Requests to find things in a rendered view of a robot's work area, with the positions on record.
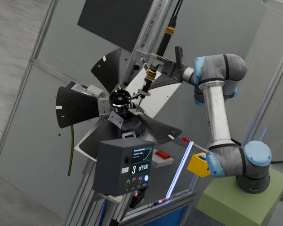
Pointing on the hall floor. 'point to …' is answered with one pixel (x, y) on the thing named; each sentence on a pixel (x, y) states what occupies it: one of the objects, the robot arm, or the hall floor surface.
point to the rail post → (183, 215)
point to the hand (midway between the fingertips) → (154, 54)
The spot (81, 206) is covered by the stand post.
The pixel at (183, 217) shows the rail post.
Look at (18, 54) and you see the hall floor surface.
